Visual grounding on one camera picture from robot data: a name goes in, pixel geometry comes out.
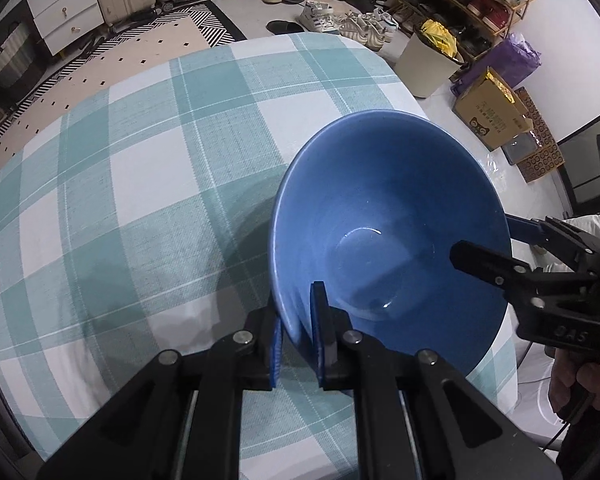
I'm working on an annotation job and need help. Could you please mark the cardboard box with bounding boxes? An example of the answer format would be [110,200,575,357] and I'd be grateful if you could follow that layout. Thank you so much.
[452,66,535,152]

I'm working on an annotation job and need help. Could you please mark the shoe rack with shoes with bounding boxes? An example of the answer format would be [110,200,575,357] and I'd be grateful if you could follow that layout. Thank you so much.
[405,0,547,59]

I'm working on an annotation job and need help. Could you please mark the white drawer cabinet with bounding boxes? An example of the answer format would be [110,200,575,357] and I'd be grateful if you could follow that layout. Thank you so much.
[27,0,106,57]

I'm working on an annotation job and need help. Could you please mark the teal checked tablecloth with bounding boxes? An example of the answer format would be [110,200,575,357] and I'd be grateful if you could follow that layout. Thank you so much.
[0,32,522,480]

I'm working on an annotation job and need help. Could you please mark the thin black cable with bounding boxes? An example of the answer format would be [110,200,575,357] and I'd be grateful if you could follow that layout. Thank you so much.
[540,389,597,457]

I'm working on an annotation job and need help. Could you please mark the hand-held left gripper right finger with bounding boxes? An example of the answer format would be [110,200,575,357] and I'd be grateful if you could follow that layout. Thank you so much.
[310,281,563,480]

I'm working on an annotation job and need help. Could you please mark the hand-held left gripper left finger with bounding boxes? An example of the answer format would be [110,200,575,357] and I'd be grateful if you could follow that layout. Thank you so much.
[35,305,283,480]

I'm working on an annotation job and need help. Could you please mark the woven laundry basket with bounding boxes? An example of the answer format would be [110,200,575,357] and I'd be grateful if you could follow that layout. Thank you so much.
[0,22,37,92]

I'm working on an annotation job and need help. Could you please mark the black flat panel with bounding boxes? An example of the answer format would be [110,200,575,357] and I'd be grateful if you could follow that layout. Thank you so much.
[557,109,600,207]

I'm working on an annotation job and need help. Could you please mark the brown patterned flat box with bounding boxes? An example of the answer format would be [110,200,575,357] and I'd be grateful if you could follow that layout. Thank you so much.
[502,87,566,184]

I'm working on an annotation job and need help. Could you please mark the purple plastic bag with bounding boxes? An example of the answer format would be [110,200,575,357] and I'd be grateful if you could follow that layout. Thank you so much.
[450,32,544,97]

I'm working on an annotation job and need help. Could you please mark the row of sneakers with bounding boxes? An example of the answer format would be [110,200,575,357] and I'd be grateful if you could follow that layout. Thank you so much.
[220,0,399,52]

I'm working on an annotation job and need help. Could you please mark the person's right hand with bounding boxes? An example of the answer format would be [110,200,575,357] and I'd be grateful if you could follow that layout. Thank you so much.
[549,349,600,413]

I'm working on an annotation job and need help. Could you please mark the yellow snack packets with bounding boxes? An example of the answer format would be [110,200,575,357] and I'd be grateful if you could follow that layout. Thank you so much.
[484,70,519,104]

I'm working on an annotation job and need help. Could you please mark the black white patterned rug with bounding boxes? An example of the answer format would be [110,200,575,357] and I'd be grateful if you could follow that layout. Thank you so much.
[0,0,249,172]

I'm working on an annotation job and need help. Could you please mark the blue bowl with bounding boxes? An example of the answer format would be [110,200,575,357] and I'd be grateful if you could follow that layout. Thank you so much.
[268,110,513,377]

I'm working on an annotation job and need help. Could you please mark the yellow plastic bag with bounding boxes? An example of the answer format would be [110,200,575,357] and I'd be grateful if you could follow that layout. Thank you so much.
[419,19,459,57]

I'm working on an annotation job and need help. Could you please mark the wooden shoe rack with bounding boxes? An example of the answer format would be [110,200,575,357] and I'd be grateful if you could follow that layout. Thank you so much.
[402,0,542,62]

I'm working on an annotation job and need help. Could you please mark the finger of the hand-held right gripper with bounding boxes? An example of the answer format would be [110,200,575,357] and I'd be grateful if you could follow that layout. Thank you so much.
[505,213,600,273]
[450,240,600,308]

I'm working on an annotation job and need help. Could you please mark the beige trash bin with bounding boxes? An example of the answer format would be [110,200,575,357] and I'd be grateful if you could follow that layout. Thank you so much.
[394,22,465,99]

